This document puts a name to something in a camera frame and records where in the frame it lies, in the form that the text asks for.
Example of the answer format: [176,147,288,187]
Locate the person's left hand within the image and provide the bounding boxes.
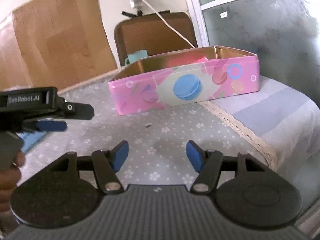
[0,152,25,213]

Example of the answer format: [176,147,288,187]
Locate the grey floral tablecloth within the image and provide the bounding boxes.
[22,72,278,186]

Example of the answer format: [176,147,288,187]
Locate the wood-pattern cardboard panel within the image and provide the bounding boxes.
[1,0,117,89]

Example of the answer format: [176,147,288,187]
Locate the pink macaron tin box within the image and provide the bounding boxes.
[108,46,260,115]

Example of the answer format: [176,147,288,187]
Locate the teal plastic mug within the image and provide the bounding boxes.
[124,50,148,66]

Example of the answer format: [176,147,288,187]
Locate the brown wooden chair back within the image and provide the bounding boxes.
[114,11,197,66]

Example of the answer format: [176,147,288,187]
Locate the frosted glass door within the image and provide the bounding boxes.
[186,0,319,102]

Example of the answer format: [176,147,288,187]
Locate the white power cable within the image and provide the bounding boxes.
[127,0,196,49]

